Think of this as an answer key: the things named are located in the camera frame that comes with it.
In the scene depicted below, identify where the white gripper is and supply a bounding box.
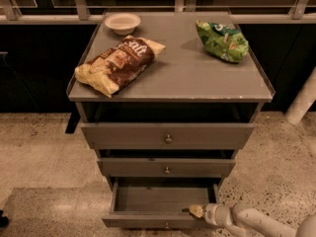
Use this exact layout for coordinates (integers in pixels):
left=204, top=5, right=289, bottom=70
left=189, top=203, right=225, bottom=226

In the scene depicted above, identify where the metal window railing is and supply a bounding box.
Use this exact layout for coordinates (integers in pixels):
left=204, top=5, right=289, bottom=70
left=0, top=0, right=316, bottom=24

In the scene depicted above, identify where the grey top drawer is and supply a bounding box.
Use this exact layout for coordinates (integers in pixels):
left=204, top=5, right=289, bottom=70
left=82, top=122, right=254, bottom=150

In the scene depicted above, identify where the green chip bag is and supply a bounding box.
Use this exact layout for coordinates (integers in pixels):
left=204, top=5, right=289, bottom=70
left=196, top=21, right=249, bottom=63

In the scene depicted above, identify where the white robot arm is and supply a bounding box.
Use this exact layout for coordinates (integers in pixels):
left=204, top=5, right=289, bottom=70
left=189, top=68, right=316, bottom=237

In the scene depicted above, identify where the white paper bowl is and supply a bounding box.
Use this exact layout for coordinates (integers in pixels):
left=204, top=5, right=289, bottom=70
left=105, top=13, right=141, bottom=36

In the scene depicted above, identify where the grey drawer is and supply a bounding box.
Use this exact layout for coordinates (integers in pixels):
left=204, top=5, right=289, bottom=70
left=98, top=158, right=235, bottom=178
left=82, top=122, right=254, bottom=150
left=103, top=178, right=220, bottom=229

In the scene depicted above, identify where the grey middle drawer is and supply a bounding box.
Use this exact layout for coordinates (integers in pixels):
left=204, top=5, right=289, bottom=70
left=98, top=158, right=235, bottom=178

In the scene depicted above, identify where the grey drawer cabinet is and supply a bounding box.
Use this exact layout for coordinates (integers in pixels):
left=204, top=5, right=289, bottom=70
left=67, top=12, right=274, bottom=188

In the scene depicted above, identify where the grey bottom drawer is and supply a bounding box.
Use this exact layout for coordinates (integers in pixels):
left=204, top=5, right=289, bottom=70
left=103, top=178, right=220, bottom=229

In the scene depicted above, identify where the brown yellow chip bag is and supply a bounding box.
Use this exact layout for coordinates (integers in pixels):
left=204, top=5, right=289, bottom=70
left=75, top=36, right=166, bottom=98

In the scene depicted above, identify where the black object at floor edge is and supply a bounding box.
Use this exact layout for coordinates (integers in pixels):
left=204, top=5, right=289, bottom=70
left=0, top=210, right=9, bottom=227

